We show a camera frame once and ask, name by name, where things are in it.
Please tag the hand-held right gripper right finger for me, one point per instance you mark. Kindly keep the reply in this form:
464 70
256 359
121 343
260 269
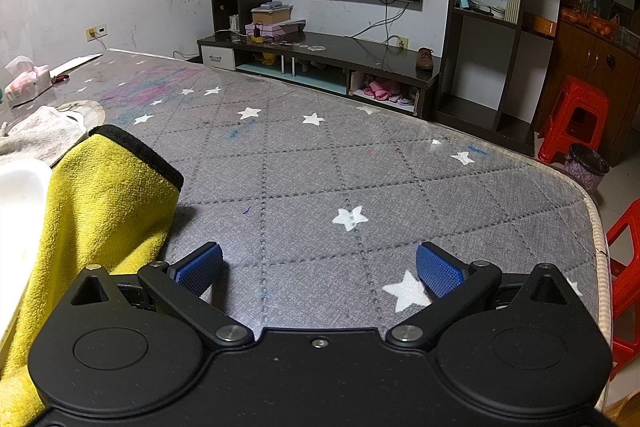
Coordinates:
440 269

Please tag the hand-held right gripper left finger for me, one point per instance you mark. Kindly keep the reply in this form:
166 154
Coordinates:
200 269

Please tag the yellow cleaning cloth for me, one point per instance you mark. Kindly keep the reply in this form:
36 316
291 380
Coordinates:
100 207

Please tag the white bowl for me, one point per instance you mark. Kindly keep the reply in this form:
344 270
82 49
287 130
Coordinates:
20 207

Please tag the grey star-print mattress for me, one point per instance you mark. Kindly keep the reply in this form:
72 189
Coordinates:
300 167

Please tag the purple waste bin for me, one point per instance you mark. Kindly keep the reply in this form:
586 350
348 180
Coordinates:
586 167

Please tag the red plastic stool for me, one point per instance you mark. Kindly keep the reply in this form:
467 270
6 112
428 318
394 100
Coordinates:
575 117
627 287

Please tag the pink slippers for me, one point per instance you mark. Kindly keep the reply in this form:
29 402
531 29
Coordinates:
382 89

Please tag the round beige mat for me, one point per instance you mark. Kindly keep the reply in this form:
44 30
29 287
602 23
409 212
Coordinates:
92 112

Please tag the brown shoe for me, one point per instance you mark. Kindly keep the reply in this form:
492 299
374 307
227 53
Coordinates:
425 59

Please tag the white towel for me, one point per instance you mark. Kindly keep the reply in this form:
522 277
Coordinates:
40 132

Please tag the white drawer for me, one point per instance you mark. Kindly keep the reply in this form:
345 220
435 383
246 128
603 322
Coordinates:
217 57

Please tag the small red object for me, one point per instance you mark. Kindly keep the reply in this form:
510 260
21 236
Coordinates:
60 79

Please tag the dark low television cabinet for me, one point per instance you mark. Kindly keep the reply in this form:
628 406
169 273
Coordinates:
350 49

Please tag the dark glass display cabinet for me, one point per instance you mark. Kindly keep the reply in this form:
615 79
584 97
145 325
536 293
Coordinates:
480 32

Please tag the white paper sheet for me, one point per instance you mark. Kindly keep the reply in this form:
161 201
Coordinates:
75 63

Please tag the brown wooden cupboard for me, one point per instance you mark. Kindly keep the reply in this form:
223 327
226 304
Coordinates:
590 72

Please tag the flat pink box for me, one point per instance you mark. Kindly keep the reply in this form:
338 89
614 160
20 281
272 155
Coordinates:
275 28

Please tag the pink tissue pack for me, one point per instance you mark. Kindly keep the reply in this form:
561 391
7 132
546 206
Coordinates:
27 82

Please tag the brown cardboard box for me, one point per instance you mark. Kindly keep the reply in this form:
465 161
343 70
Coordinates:
272 14

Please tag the bag of oranges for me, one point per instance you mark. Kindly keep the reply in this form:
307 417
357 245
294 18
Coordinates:
592 21

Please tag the white wall socket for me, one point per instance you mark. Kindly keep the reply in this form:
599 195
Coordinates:
402 43
95 33

